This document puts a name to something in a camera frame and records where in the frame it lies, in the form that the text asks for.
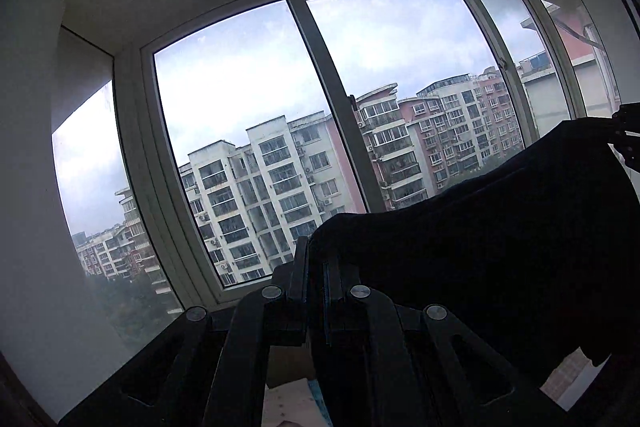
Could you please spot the navy pants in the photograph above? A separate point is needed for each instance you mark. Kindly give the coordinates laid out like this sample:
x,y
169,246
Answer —
x,y
500,232

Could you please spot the trees outside window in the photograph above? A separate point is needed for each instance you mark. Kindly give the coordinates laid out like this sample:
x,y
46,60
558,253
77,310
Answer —
x,y
135,307

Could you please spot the apartment buildings outside window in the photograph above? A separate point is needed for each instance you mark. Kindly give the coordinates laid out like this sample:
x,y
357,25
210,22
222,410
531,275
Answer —
x,y
280,187

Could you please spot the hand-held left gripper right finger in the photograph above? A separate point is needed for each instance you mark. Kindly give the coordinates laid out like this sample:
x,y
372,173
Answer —
x,y
335,302

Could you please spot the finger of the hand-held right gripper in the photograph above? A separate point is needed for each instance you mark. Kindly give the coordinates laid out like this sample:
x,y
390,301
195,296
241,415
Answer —
x,y
627,119

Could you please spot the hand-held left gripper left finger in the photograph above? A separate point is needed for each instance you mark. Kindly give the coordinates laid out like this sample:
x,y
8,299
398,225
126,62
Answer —
x,y
300,297

